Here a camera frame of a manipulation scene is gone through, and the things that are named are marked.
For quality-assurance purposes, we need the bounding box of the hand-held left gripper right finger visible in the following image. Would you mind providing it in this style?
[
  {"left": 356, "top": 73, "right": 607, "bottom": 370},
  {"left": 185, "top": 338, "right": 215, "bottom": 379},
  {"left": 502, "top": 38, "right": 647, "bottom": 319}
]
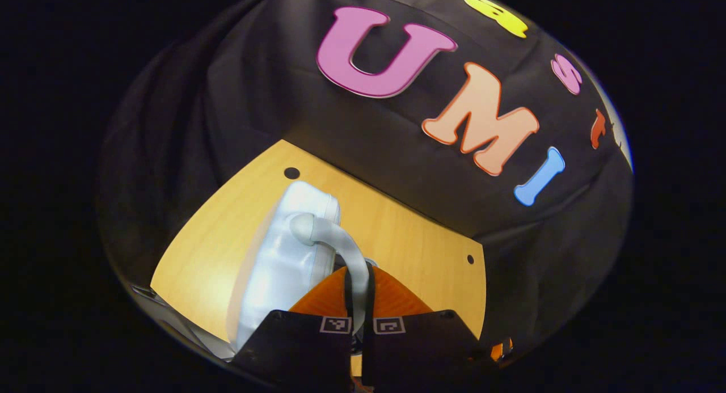
[{"left": 361, "top": 263, "right": 501, "bottom": 391}]

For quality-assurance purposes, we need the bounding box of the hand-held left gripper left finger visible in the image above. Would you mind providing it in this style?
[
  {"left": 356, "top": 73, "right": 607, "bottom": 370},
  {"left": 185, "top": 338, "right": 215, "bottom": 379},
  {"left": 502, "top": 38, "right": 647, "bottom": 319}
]
[{"left": 230, "top": 265, "right": 356, "bottom": 391}]

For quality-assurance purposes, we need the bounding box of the white suitcase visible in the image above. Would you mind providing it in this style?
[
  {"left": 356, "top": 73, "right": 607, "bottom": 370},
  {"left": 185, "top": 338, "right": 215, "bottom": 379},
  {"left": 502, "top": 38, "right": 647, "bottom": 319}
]
[{"left": 226, "top": 180, "right": 379, "bottom": 357}]

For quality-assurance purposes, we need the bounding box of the black backdrop cloth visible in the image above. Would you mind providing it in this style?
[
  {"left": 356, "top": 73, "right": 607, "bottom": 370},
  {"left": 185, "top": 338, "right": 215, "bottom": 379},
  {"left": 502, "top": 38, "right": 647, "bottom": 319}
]
[{"left": 95, "top": 0, "right": 634, "bottom": 360}]

